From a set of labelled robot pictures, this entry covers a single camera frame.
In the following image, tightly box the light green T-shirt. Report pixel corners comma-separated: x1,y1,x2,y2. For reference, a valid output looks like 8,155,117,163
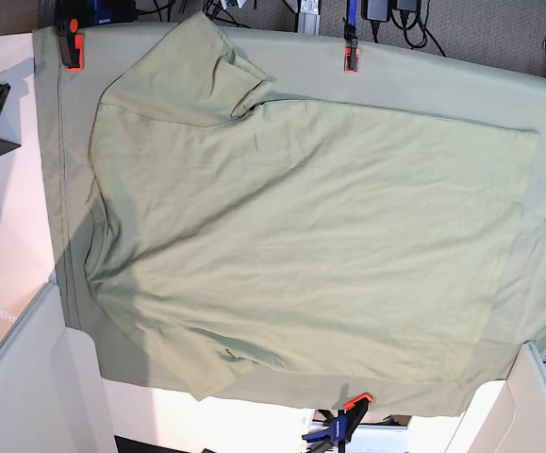
85,14,538,398

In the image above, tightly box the orange blue clamp top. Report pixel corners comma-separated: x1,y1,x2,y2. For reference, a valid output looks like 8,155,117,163
343,0,358,74

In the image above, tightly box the orange blue clamp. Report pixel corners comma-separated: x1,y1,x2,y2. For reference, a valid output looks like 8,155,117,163
302,393,374,453
343,0,358,74

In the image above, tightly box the orange blue clamp bottom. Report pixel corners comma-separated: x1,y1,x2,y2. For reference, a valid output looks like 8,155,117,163
302,393,374,453

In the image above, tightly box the black power adapter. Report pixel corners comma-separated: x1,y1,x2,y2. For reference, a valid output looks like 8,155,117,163
393,0,421,13
361,0,390,23

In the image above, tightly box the green table cloth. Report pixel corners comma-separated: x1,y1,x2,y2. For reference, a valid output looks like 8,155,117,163
32,14,546,416

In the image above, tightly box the orange black clamp left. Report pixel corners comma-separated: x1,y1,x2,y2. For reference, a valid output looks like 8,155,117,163
56,18,84,72

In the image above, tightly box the aluminium frame bracket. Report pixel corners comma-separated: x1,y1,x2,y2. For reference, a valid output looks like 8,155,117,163
297,0,321,35

